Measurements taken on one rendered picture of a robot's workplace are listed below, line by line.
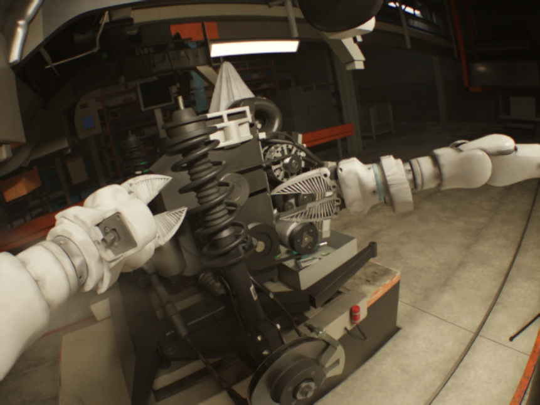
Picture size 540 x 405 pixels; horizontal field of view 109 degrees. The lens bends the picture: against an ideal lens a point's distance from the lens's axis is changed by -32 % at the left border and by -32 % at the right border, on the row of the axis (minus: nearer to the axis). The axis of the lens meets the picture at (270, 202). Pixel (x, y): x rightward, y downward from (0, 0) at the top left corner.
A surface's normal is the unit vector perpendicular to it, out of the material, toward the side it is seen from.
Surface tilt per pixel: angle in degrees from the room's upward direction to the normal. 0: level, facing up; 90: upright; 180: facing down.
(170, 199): 90
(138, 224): 77
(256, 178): 90
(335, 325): 90
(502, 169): 96
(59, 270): 81
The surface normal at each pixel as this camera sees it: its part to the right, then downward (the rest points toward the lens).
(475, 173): -0.26, 0.46
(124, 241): -0.12, 0.27
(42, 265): 0.72, -0.65
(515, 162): -0.50, 0.45
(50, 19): 0.44, 0.22
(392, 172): -0.41, -0.53
